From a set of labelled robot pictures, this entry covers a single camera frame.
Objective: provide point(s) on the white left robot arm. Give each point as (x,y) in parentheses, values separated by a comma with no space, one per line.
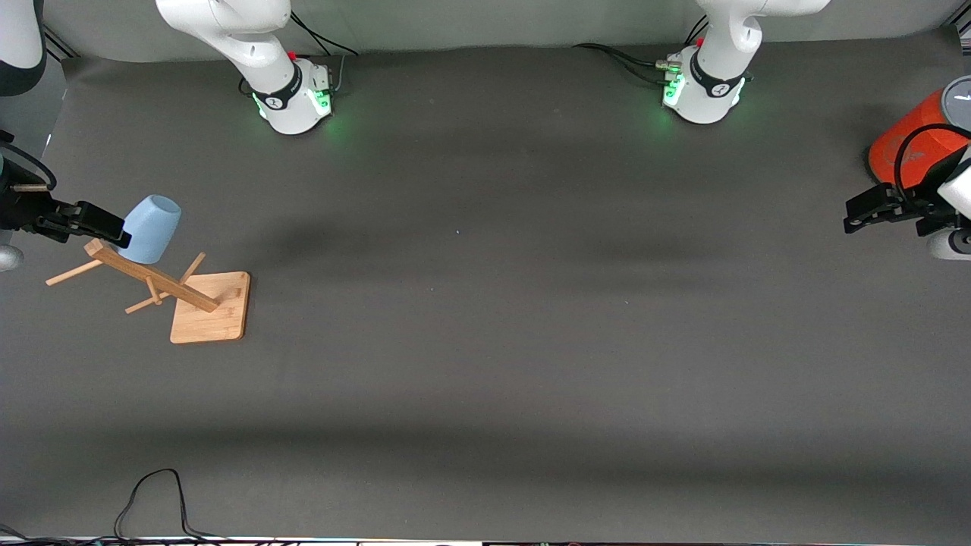
(709,98)

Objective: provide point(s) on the light blue cup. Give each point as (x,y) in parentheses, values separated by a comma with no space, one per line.
(155,227)

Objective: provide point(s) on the wooden cup rack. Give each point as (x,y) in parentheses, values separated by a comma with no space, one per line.
(208,315)

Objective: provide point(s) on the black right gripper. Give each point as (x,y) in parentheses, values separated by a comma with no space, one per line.
(23,210)

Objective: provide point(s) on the dark grey table mat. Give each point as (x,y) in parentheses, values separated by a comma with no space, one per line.
(531,341)

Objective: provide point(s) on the black frame rail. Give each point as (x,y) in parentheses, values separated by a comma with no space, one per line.
(59,44)
(963,30)

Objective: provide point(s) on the orange cylindrical can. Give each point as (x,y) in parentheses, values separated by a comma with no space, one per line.
(929,114)

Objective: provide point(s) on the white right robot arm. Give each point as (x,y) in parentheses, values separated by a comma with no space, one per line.
(288,98)

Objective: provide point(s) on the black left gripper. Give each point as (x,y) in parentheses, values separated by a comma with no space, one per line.
(912,207)

